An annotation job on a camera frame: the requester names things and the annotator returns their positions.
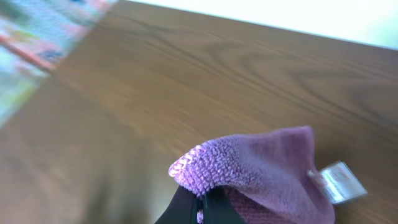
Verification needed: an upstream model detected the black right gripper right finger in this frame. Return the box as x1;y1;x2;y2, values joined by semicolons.
203;187;245;224

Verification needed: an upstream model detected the purple microfiber cloth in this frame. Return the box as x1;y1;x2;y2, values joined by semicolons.
169;126;335;224

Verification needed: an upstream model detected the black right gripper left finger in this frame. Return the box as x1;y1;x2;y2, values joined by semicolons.
155;186;198;224

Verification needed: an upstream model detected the white cloth label tag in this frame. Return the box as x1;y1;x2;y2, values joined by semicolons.
307;161;368;205

